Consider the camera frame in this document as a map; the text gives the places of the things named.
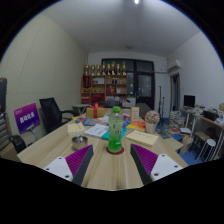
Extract small pale yellow notebook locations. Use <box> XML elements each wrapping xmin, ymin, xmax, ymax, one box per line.
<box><xmin>67</xmin><ymin>122</ymin><xmax>87</xmax><ymax>136</ymax></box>

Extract small metal cup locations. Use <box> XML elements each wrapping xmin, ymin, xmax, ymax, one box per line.
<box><xmin>71</xmin><ymin>135</ymin><xmax>89</xmax><ymax>151</ymax></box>

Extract long cluttered side desk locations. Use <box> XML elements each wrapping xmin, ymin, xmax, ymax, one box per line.
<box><xmin>181</xmin><ymin>109</ymin><xmax>224</xmax><ymax>158</ymax></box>

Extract black office chair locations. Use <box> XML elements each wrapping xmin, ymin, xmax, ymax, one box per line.
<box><xmin>38</xmin><ymin>97</ymin><xmax>76</xmax><ymax>134</ymax></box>

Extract dark glass door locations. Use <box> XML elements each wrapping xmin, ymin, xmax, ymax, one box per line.
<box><xmin>101</xmin><ymin>58</ymin><xmax>156</xmax><ymax>111</ymax></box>

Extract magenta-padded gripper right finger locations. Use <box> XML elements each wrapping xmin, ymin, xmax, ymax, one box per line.
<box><xmin>129</xmin><ymin>143</ymin><xmax>184</xmax><ymax>186</ymax></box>

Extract wooden shelf unit with trophies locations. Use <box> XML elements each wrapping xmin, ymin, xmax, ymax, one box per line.
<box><xmin>80</xmin><ymin>61</ymin><xmax>129</xmax><ymax>108</ymax></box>

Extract teal book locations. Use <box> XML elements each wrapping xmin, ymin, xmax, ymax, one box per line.
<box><xmin>100</xmin><ymin>128</ymin><xmax>128</xmax><ymax>141</ymax></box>

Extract yellow gift box red ribbon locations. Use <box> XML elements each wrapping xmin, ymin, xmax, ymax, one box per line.
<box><xmin>85</xmin><ymin>102</ymin><xmax>106</xmax><ymax>120</ymax></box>

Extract large pale yellow book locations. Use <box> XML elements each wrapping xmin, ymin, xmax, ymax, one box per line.
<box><xmin>124</xmin><ymin>129</ymin><xmax>159</xmax><ymax>148</ymax></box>

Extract black computer monitor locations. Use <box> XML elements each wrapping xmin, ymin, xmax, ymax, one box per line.
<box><xmin>183</xmin><ymin>94</ymin><xmax>197</xmax><ymax>109</ymax></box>

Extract white pot pink flowers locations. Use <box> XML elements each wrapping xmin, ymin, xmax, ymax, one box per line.
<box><xmin>144</xmin><ymin>110</ymin><xmax>161</xmax><ymax>134</ymax></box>

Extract green tea plastic bottle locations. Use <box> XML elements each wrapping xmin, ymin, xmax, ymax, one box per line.
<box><xmin>107</xmin><ymin>105</ymin><xmax>125</xmax><ymax>154</ymax></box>

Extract purple sign board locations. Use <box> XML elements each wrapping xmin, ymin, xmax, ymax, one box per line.
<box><xmin>13</xmin><ymin>102</ymin><xmax>41</xmax><ymax>135</ymax></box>

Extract small standing card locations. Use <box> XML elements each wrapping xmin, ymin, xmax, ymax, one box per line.
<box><xmin>129</xmin><ymin>106</ymin><xmax>140</xmax><ymax>123</ymax></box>

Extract flat round red coaster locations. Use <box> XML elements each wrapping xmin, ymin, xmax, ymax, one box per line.
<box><xmin>105</xmin><ymin>145</ymin><xmax>125</xmax><ymax>156</ymax></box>

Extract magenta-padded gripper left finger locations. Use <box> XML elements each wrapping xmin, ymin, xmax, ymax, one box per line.
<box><xmin>43</xmin><ymin>144</ymin><xmax>95</xmax><ymax>186</ymax></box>

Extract white wall air conditioner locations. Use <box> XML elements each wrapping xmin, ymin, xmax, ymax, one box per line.
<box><xmin>167</xmin><ymin>59</ymin><xmax>183</xmax><ymax>72</ymax></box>

